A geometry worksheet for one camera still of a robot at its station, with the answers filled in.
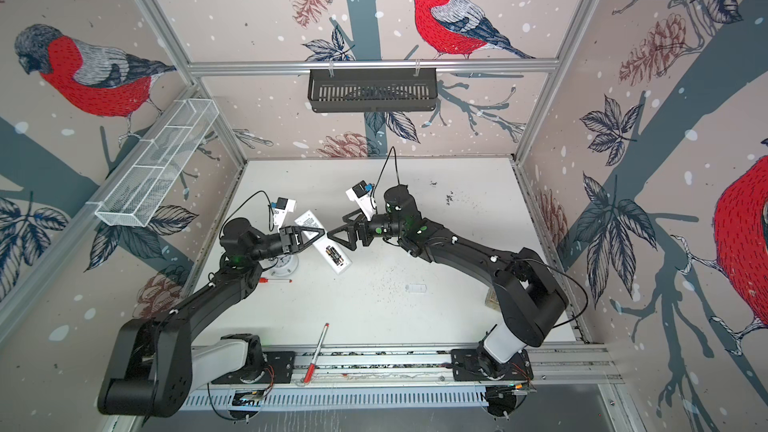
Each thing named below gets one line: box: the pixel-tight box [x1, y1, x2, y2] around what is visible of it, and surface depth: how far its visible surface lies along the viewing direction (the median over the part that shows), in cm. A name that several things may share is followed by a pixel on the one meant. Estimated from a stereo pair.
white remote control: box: [294, 209, 353, 275], surface depth 76 cm
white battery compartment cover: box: [404, 284, 428, 293], surface depth 89 cm
